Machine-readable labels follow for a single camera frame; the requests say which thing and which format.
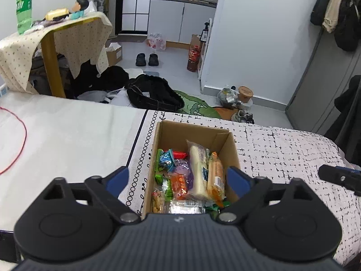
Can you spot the hanging beige garment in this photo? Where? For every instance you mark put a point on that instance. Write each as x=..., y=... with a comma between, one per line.
x=332, y=14

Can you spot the hanging black coat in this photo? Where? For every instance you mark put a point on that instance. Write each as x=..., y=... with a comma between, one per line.
x=320, y=5

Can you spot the long white bread packet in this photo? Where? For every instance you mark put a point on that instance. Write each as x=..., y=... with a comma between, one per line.
x=197, y=172

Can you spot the black bag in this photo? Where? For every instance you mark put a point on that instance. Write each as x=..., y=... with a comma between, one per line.
x=152, y=90

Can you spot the white cracker packet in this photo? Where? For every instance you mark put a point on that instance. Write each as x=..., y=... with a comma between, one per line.
x=186, y=206

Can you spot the hanging black jacket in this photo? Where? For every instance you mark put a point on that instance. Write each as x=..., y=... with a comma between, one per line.
x=349, y=25

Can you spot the green soda bottle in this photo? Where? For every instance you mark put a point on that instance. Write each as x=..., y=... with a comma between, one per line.
x=24, y=11

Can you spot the small cardboard box with paper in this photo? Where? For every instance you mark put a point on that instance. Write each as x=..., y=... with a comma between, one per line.
x=114, y=56

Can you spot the pack of water bottles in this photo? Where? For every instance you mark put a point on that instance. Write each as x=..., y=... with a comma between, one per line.
x=156, y=42

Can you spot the dark drink bottle red label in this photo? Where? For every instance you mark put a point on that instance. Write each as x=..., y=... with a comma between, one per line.
x=193, y=62

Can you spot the clear trash bag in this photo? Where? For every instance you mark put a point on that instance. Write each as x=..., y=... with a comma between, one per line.
x=227, y=97

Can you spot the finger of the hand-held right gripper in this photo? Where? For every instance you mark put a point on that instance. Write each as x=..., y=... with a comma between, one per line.
x=354, y=170
x=338, y=176

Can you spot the white bed sheet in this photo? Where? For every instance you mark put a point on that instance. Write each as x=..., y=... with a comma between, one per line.
x=70, y=135

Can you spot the dark green snack packet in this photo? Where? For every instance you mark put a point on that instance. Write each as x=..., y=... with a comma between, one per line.
x=213, y=208

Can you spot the black jacket on chair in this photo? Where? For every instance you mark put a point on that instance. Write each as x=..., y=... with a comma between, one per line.
x=349, y=113

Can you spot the brown paper tub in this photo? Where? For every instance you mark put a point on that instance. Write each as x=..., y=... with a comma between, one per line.
x=245, y=93

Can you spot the yellow box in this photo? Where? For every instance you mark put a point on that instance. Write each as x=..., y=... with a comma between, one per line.
x=57, y=14

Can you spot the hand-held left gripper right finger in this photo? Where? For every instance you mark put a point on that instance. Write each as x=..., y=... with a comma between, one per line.
x=238, y=180

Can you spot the grey sneaker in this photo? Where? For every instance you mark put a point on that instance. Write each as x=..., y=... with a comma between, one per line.
x=242, y=116

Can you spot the white kitchen cabinet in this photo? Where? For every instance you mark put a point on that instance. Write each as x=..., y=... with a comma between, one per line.
x=166, y=19

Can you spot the small peanut packet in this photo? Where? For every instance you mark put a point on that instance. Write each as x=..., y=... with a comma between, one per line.
x=158, y=201

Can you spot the black-framed glass door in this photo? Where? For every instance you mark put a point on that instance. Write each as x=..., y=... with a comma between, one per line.
x=129, y=5

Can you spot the black clothing pile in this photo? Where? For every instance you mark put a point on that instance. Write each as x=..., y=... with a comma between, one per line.
x=112, y=77

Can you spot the orange wafer packet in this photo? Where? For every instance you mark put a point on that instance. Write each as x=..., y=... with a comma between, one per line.
x=215, y=175

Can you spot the green floor mat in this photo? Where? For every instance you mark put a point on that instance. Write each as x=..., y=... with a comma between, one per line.
x=197, y=106

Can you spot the black slipper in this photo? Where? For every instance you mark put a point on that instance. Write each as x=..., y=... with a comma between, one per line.
x=141, y=59
x=153, y=59

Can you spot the black and white patterned blanket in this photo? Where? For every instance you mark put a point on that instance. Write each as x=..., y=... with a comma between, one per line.
x=282, y=152

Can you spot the dotted cream tablecloth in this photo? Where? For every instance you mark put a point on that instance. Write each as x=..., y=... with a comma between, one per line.
x=79, y=42

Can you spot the grey door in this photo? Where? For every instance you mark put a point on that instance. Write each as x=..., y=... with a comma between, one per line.
x=316, y=90

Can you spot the small desk fan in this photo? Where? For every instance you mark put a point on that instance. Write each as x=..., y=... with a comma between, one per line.
x=100, y=0

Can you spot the tall brown cardboard box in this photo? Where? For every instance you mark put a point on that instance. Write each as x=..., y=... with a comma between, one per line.
x=195, y=39

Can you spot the black spray bottle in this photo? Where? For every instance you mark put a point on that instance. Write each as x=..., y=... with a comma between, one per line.
x=204, y=34

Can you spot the small orange snack packet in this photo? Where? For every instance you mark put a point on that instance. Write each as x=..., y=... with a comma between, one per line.
x=179, y=186

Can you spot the blue snack packet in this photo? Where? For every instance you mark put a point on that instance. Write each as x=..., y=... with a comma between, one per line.
x=167, y=158

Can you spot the bright green snack packet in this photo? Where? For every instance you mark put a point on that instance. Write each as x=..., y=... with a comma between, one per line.
x=168, y=189

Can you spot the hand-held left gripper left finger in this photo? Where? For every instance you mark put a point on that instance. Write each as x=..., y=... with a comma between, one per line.
x=118, y=179

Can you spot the purple snack packet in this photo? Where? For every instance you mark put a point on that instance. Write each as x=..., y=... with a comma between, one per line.
x=183, y=169

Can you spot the black-haired doll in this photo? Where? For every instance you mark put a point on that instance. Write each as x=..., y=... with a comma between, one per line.
x=80, y=5

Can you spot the yellow wooden table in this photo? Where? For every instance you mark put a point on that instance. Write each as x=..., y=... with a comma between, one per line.
x=52, y=67

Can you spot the red snack packet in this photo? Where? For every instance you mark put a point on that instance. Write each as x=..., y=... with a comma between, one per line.
x=180, y=154

